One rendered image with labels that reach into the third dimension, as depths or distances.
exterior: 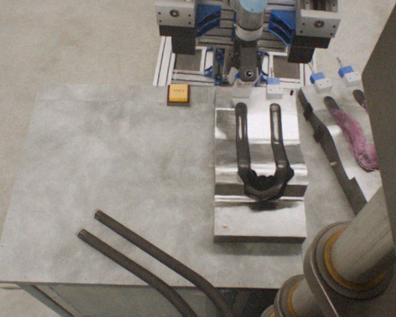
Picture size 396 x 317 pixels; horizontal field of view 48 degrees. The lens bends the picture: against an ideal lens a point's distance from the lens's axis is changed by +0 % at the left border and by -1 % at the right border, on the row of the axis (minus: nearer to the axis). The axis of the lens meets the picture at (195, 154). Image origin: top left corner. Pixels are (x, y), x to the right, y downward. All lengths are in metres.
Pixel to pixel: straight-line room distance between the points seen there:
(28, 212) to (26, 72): 1.54
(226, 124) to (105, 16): 1.80
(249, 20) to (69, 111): 0.71
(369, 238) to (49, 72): 2.52
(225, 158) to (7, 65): 1.91
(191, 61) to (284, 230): 1.39
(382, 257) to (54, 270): 1.05
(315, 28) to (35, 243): 1.14
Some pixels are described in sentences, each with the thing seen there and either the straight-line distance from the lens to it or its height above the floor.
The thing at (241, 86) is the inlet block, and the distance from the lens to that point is 1.44.
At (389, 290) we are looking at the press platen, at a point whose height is 1.54.
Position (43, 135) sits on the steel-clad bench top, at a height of 0.80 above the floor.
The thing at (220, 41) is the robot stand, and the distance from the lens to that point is 1.87.
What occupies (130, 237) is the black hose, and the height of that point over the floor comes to 0.86.
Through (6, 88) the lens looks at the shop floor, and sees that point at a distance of 2.84.
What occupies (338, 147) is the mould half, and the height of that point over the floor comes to 0.89.
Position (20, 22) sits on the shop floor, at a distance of 3.19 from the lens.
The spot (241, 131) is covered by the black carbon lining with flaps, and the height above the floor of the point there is 0.88.
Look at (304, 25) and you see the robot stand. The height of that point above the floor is 0.95.
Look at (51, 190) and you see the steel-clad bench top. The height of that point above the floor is 0.80.
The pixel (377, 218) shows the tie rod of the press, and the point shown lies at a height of 1.69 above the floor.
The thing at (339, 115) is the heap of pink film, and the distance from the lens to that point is 1.49.
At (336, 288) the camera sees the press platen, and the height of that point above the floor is 1.54.
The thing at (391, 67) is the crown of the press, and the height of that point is 1.86.
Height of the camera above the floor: 2.07
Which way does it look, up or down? 60 degrees down
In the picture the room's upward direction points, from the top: straight up
